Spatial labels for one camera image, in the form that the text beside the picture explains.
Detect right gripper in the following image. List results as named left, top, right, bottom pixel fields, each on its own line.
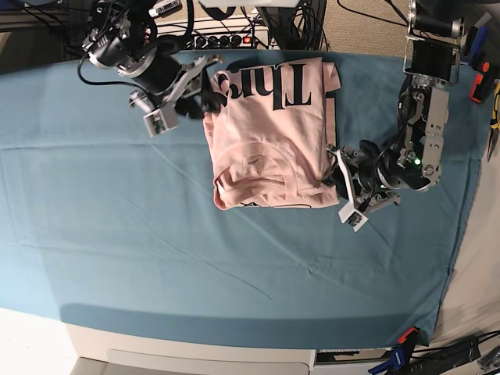
left=128, top=54, right=222, bottom=119

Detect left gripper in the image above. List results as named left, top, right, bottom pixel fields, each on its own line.
left=322, top=143, right=401, bottom=213

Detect pink T-shirt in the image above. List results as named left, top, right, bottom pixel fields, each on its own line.
left=203, top=57, right=341, bottom=210

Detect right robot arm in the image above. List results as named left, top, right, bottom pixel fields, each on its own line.
left=83, top=1, right=223, bottom=119

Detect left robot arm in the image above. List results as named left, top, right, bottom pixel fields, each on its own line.
left=323, top=1, right=464, bottom=218

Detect white power strip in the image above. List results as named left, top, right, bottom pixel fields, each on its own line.
left=155, top=23, right=274, bottom=51

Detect teal table cloth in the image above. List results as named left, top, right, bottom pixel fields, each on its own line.
left=1, top=62, right=489, bottom=349

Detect orange black clamp right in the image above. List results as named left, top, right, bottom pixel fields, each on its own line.
left=470, top=62, right=495, bottom=104

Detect blue clamp top right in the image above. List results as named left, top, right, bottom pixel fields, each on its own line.
left=461, top=26, right=488, bottom=68

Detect orange blue clamp bottom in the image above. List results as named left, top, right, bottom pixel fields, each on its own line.
left=368, top=327, right=420, bottom=375

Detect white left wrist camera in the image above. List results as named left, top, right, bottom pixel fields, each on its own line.
left=335, top=150, right=368, bottom=233

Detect yellow handled pliers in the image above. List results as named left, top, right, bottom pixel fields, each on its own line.
left=487, top=79, right=500, bottom=163

